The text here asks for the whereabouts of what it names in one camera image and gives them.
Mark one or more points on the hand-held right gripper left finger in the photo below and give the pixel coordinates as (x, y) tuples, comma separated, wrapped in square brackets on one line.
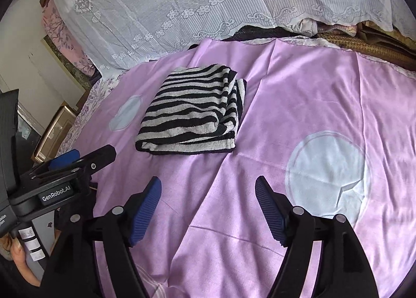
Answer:
[(146, 210)]

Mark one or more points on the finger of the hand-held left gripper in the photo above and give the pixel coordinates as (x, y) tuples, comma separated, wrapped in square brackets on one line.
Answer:
[(100, 156), (65, 158)]

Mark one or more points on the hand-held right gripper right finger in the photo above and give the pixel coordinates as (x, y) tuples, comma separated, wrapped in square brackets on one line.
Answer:
[(269, 210)]

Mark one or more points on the black and grey striped sweater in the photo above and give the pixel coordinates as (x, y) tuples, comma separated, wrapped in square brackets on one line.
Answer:
[(188, 113)]

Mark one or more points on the person's left hand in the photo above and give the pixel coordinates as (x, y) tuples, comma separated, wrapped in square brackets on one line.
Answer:
[(24, 268)]

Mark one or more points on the cream cabinet door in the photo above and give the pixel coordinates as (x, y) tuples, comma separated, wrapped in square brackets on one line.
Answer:
[(39, 70)]

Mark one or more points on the pink floral cloth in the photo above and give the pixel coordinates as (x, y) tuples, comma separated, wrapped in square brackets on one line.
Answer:
[(65, 41)]

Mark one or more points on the lilac bed sheet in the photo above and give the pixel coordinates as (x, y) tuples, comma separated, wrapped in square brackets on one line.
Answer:
[(292, 90)]

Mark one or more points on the black cloth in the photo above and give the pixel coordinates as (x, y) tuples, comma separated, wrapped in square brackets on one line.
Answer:
[(256, 31)]

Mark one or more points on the pale lilac folded cloth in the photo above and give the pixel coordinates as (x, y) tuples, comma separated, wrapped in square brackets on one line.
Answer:
[(304, 25)]

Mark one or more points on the brown woven mat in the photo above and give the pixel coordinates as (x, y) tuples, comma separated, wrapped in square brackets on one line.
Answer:
[(373, 48)]

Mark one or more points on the pink folded cloth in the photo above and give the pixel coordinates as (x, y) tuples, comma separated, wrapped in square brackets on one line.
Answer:
[(338, 29)]

